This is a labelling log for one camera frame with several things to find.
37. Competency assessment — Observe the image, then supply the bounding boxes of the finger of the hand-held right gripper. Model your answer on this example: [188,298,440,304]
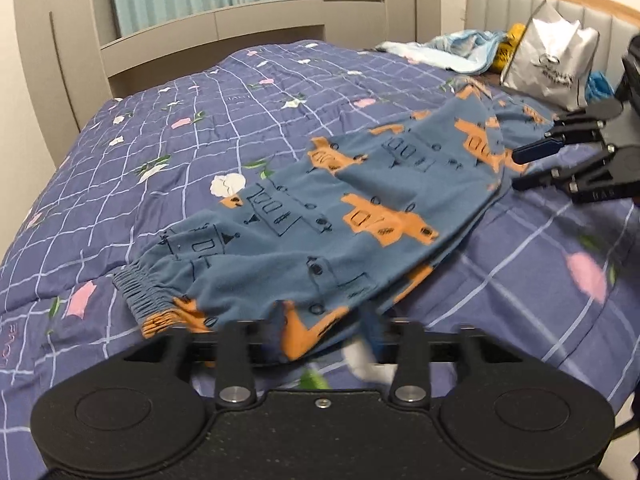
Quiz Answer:
[512,98,624,165]
[511,146,635,206]

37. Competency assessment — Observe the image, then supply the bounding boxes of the grey padded headboard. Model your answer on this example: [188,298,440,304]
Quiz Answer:
[465,0,640,111]

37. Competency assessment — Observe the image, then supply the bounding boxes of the blue pants with orange print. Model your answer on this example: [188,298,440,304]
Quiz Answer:
[112,80,526,362]

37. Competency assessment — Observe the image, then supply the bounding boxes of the yellow packet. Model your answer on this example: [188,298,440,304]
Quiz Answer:
[492,22,526,73]

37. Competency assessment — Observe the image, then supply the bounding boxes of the blue plastic bag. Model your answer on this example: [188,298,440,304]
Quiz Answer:
[585,71,616,103]

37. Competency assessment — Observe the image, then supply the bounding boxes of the silver plastic bag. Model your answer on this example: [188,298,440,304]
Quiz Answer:
[500,0,601,113]

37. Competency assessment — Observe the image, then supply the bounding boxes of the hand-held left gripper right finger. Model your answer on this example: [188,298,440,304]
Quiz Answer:
[361,310,524,408]

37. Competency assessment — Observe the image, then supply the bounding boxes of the beige built-in cabinet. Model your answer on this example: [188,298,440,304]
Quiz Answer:
[12,0,441,146]

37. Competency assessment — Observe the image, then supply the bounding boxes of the purple plaid floral quilt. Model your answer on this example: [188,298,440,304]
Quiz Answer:
[0,40,640,461]

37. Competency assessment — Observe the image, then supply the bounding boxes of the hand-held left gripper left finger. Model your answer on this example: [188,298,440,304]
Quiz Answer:
[122,320,282,408]

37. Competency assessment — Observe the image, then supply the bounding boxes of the light blue cloth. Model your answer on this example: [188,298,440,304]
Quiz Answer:
[375,29,508,75]

